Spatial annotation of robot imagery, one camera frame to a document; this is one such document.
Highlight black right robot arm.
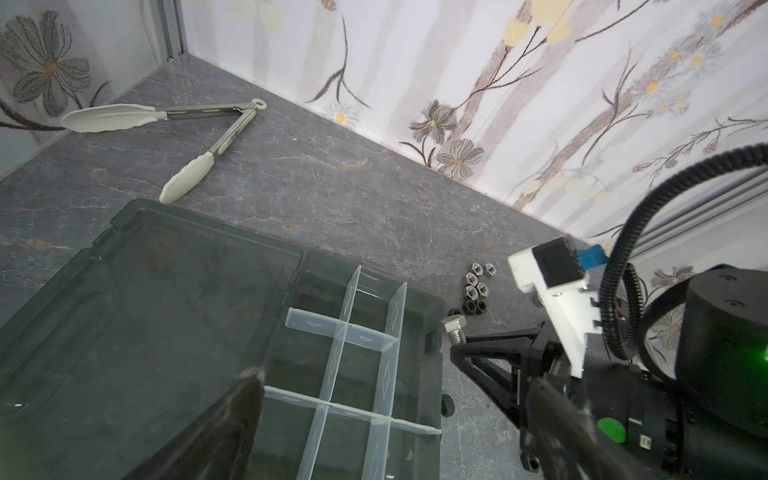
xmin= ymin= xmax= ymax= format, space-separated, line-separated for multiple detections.
xmin=450 ymin=265 xmax=767 ymax=479

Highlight transparent grey organizer box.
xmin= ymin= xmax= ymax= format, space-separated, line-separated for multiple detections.
xmin=1 ymin=200 xmax=443 ymax=479

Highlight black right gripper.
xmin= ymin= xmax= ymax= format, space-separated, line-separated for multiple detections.
xmin=450 ymin=322 xmax=683 ymax=474

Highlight cream silicone kitchen tongs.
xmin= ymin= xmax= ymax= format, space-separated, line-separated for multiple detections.
xmin=60 ymin=98 xmax=268 ymax=205

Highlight silver hex bolt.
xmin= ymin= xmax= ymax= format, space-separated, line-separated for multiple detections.
xmin=442 ymin=314 xmax=467 ymax=346

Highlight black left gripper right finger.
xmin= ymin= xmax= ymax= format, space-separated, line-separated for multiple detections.
xmin=521 ymin=378 xmax=648 ymax=479

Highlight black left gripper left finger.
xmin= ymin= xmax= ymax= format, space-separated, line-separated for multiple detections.
xmin=126 ymin=367 xmax=265 ymax=479

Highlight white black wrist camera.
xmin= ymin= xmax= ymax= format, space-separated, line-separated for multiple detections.
xmin=507 ymin=237 xmax=603 ymax=379

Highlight black corrugated cable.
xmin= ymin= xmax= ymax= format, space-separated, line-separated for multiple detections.
xmin=598 ymin=142 xmax=768 ymax=361

